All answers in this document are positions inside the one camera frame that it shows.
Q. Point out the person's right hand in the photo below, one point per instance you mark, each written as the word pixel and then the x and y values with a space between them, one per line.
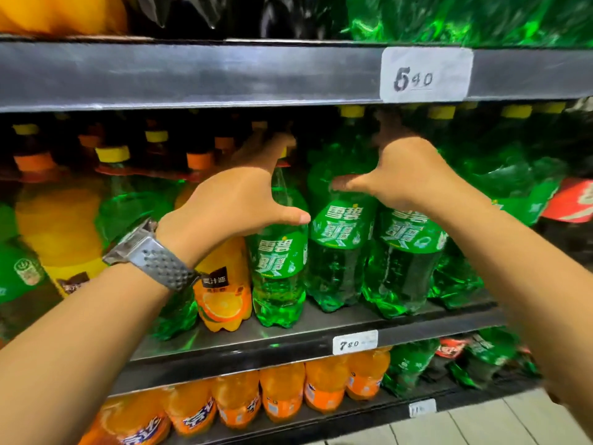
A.
pixel 412 176

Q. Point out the person's left hand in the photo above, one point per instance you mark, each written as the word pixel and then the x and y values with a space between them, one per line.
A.
pixel 231 203

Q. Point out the row of green-label green bottles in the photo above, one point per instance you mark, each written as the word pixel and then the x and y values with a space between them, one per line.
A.
pixel 505 180

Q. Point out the green-label green soda bottle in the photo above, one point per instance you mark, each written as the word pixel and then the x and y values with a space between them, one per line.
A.
pixel 129 213
pixel 18 273
pixel 486 352
pixel 338 273
pixel 398 282
pixel 407 366

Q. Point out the light green soda bottle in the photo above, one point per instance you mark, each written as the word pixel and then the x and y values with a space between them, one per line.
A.
pixel 278 296

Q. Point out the black metal shelf rack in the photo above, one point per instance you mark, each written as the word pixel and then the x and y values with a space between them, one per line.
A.
pixel 185 74

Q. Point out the big red-label cola bottle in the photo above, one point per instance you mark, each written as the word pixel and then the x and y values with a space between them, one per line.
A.
pixel 451 349
pixel 157 13
pixel 572 201
pixel 296 18

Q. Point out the row of yellow-capped green bottles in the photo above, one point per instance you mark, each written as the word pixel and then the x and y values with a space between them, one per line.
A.
pixel 463 18

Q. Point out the blue-label orange soda bottle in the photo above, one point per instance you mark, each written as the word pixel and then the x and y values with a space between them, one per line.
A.
pixel 368 373
pixel 282 389
pixel 326 380

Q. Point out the row of orange soda bottles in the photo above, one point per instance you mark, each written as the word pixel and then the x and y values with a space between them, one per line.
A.
pixel 139 417

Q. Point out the big orange soda bottle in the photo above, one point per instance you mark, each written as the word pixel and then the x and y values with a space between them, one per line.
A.
pixel 55 13

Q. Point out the person's right forearm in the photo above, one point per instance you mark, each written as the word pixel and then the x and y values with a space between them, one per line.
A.
pixel 533 282

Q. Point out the grey perforated-band wristwatch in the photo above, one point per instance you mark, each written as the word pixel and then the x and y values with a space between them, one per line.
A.
pixel 157 264

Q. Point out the small white price tag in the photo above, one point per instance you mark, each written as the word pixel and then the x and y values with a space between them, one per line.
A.
pixel 422 408

